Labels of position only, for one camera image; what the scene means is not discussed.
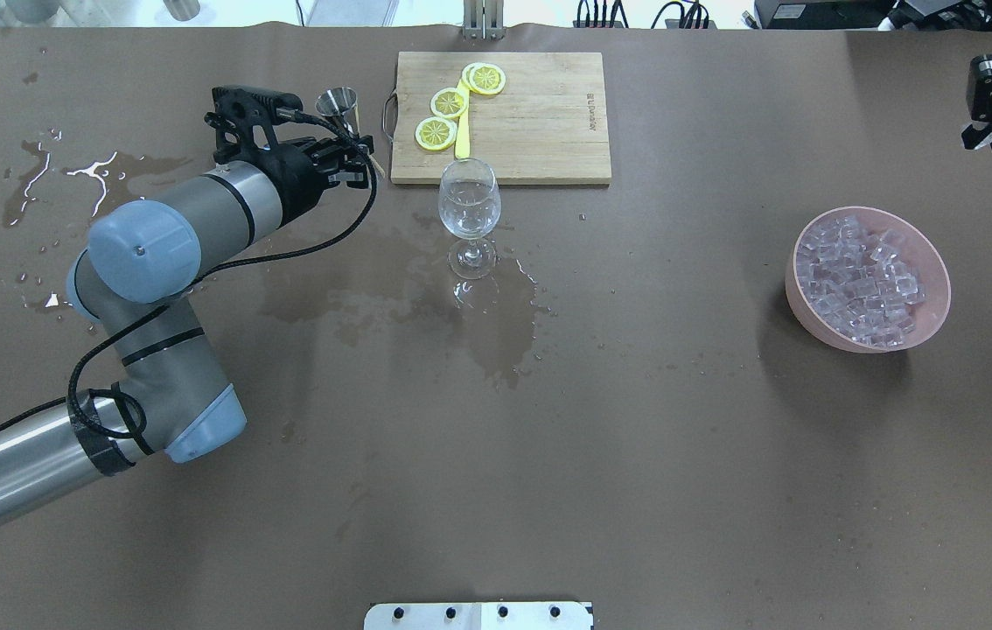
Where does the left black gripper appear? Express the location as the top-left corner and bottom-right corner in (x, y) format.
(204, 85), (374, 227)

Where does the steel jigger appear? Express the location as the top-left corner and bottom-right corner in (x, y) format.
(313, 87), (360, 139)

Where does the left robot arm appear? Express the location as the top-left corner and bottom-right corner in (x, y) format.
(0, 85), (379, 525)

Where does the clear wine glass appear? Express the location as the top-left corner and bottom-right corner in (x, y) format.
(437, 157), (501, 280)

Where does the pile of clear ice cubes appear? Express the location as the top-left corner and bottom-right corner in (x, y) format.
(793, 214), (926, 348)

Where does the lemon slice far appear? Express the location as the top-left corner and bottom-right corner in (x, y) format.
(415, 116), (458, 151)

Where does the lemon slice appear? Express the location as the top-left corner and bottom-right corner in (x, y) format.
(461, 61), (506, 95)
(415, 116), (458, 151)
(430, 87), (471, 121)

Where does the yellow plastic knife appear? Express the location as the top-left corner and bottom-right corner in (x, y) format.
(453, 80), (472, 160)

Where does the lemon slice middle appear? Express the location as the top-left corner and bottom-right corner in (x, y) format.
(430, 87), (471, 121)

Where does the lemon slice near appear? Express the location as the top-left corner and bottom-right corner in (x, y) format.
(461, 61), (506, 95)

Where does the pink bowl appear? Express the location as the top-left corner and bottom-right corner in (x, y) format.
(785, 205), (953, 354)

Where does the bamboo cutting board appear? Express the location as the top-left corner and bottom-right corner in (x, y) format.
(389, 52), (612, 186)

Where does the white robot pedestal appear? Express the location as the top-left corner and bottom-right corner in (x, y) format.
(363, 601), (596, 629)

